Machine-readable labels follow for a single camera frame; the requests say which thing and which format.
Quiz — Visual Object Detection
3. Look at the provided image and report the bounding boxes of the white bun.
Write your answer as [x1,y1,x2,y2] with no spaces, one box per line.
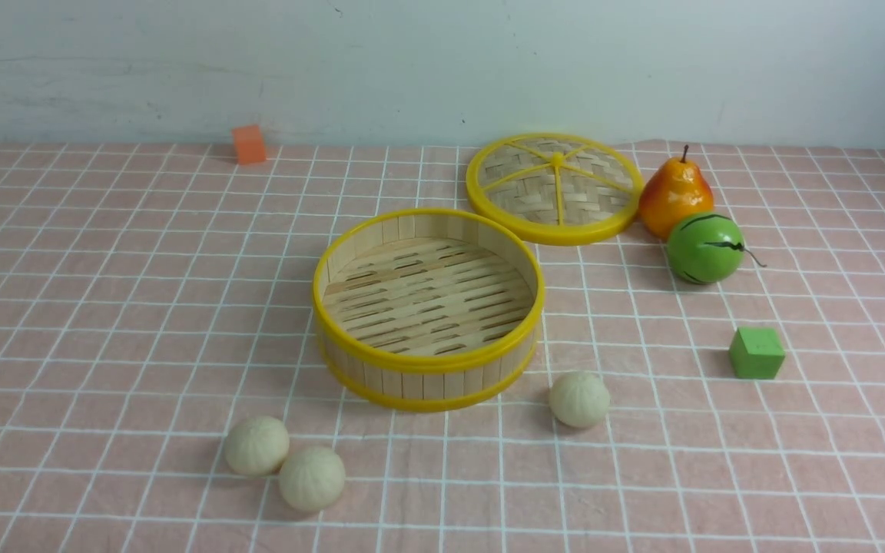
[548,371,612,429]
[224,416,290,477]
[278,447,346,512]

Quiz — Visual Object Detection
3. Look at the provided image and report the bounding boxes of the bamboo steamer tray yellow rim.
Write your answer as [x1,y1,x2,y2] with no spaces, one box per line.
[312,209,545,412]

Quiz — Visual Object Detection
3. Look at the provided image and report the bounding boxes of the woven bamboo steamer lid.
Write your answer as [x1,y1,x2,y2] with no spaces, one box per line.
[465,133,644,247]

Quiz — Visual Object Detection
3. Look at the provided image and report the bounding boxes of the orange cube block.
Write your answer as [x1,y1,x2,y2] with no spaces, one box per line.
[231,124,267,165]

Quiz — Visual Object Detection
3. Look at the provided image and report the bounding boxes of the orange yellow toy pear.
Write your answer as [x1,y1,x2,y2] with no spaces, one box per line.
[637,144,715,241]

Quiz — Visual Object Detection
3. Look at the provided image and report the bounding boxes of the green toy watermelon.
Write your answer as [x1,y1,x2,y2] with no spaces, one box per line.
[666,211,766,286]

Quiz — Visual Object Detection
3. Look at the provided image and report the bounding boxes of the green cube block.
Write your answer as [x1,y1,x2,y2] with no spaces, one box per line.
[728,326,786,380]

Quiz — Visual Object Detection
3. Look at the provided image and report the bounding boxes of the pink checkered tablecloth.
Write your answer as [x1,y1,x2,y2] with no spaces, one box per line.
[0,144,885,552]

